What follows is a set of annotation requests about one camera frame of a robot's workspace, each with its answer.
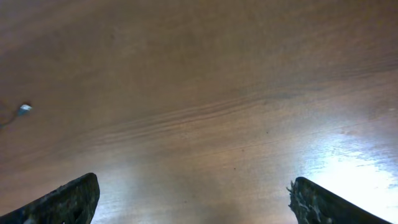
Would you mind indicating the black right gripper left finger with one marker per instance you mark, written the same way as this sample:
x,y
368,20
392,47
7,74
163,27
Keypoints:
x,y
74,202

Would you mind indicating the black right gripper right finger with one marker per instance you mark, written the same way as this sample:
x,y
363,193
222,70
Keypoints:
x,y
313,204

